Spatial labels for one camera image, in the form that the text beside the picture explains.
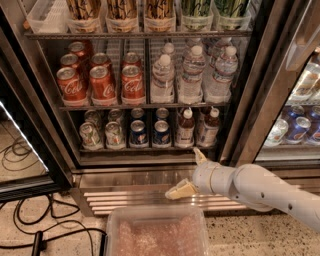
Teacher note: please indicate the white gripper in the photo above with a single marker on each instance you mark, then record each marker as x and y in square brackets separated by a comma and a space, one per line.
[202, 176]

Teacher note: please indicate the pepsi can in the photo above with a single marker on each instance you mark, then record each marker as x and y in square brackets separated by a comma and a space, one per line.
[161, 133]
[162, 114]
[138, 132]
[137, 114]

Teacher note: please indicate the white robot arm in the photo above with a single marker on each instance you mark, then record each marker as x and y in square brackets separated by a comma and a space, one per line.
[250, 185]

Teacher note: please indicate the green soda can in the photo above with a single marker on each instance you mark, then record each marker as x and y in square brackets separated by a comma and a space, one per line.
[91, 139]
[114, 135]
[116, 115]
[94, 117]

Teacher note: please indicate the right door white can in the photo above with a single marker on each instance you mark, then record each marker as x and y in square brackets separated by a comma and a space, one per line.
[277, 132]

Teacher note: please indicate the right glass fridge door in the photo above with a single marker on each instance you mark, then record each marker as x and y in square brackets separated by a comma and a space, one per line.
[287, 89]

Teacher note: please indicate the stainless steel fridge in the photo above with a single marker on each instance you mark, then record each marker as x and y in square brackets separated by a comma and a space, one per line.
[108, 178]

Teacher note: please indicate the front right coca-cola can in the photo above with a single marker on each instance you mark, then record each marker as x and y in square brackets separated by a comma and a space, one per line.
[132, 82]

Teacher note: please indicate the front left green soda can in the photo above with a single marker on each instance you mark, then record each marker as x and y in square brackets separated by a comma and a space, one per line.
[91, 139]

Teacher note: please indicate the door blue can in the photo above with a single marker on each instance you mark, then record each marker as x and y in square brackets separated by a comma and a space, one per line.
[313, 134]
[297, 129]

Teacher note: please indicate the rear left green soda can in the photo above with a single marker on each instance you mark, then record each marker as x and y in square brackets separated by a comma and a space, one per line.
[94, 117]

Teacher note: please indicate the front middle coca-cola can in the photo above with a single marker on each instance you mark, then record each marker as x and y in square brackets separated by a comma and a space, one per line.
[101, 82]

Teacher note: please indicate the second row right coca-cola can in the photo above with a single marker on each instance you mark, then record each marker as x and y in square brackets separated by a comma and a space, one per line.
[131, 58]

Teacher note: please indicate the second row coca-cola can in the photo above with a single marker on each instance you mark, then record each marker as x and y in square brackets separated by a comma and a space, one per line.
[70, 60]
[131, 58]
[101, 59]

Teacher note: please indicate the right door far blue can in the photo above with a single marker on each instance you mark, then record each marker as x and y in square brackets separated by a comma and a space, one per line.
[313, 134]

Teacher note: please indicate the front left coca-cola can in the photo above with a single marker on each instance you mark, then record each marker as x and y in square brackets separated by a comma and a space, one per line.
[70, 84]

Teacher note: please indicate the second row middle coca-cola can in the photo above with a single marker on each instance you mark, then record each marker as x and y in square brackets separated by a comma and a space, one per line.
[101, 59]

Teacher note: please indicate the top shelf green can left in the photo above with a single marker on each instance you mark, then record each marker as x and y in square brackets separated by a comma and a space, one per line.
[196, 15]

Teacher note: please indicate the shelf green can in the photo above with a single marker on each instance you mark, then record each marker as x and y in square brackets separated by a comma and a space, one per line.
[231, 14]
[196, 15]

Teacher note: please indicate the open glass fridge door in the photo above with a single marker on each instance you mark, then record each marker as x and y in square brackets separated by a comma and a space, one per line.
[27, 167]

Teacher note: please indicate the top shelf brown can right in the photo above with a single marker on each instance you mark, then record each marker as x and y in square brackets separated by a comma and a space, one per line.
[159, 16]

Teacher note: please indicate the shelf brown can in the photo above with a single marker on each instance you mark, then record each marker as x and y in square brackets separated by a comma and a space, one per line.
[122, 15]
[159, 16]
[83, 15]

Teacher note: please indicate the top shelf green can right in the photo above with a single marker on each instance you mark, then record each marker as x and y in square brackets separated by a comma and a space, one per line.
[231, 14]

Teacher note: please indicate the second row left coca-cola can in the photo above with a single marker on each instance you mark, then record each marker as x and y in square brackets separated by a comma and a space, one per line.
[70, 60]

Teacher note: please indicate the rear left coca-cola can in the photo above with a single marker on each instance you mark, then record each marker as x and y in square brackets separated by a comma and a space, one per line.
[82, 49]

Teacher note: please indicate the top shelf brown can middle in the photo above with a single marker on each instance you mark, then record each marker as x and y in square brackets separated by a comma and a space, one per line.
[122, 15]

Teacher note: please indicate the top shelf brown can left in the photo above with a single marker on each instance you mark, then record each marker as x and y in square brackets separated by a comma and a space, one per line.
[83, 15]

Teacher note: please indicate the empty clear shelf tray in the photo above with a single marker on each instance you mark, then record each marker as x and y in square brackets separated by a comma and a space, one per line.
[48, 16]

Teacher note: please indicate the left juice bottle white cap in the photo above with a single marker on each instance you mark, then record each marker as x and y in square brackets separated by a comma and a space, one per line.
[185, 129]

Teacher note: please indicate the juice bottle white cap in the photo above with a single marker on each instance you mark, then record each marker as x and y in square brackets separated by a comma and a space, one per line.
[209, 128]
[185, 129]

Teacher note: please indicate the right juice bottle white cap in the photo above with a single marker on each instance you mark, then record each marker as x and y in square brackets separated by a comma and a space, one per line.
[209, 128]

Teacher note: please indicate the clear plastic bin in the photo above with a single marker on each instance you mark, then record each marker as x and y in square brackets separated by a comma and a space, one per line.
[157, 230]

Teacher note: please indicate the front middle water bottle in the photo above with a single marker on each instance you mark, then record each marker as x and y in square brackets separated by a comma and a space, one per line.
[190, 81]

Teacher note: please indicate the water bottle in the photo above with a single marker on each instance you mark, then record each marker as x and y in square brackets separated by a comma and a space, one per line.
[190, 81]
[217, 49]
[169, 49]
[162, 80]
[217, 87]

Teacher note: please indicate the front right water bottle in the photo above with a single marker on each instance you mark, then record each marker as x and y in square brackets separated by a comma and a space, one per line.
[217, 87]

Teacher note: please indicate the front left water bottle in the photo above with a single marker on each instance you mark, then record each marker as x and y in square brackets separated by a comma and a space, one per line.
[162, 80]

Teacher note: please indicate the rear right water bottle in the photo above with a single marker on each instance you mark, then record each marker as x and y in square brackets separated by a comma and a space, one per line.
[217, 49]

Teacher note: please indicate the rear left water bottle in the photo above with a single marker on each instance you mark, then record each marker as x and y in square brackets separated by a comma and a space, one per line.
[169, 49]

